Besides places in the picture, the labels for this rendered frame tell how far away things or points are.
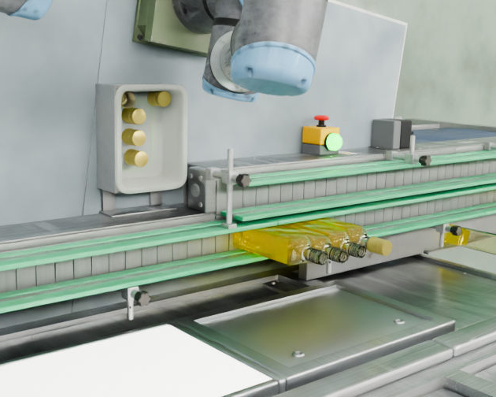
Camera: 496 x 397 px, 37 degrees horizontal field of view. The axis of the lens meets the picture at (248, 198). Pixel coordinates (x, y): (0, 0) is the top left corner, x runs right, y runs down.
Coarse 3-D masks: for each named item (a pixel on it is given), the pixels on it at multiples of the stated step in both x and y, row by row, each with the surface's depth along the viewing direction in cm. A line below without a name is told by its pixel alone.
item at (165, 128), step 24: (120, 96) 146; (144, 96) 158; (120, 120) 147; (168, 120) 160; (120, 144) 148; (144, 144) 160; (168, 144) 161; (120, 168) 149; (144, 168) 161; (168, 168) 162
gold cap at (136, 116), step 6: (132, 108) 154; (138, 108) 153; (126, 114) 154; (132, 114) 152; (138, 114) 152; (144, 114) 153; (126, 120) 154; (132, 120) 152; (138, 120) 153; (144, 120) 154
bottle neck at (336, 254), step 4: (324, 248) 154; (328, 248) 153; (332, 248) 152; (336, 248) 152; (340, 248) 152; (328, 252) 152; (332, 252) 152; (336, 252) 151; (340, 252) 150; (344, 252) 151; (328, 256) 152; (332, 256) 152; (336, 256) 151; (340, 256) 153; (344, 256) 152; (332, 260) 152; (336, 260) 151; (340, 260) 152; (344, 260) 152
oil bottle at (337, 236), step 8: (296, 224) 166; (304, 224) 166; (312, 224) 166; (320, 224) 166; (320, 232) 160; (328, 232) 159; (336, 232) 159; (344, 232) 160; (336, 240) 157; (344, 240) 158
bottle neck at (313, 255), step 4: (304, 248) 150; (308, 248) 150; (312, 248) 149; (304, 252) 150; (308, 252) 149; (312, 252) 148; (316, 252) 147; (320, 252) 147; (324, 252) 147; (304, 256) 150; (308, 256) 149; (312, 256) 148; (316, 256) 147; (320, 256) 149; (324, 256) 148; (308, 260) 149; (312, 260) 148; (316, 260) 147; (320, 260) 149; (324, 260) 148; (320, 264) 147
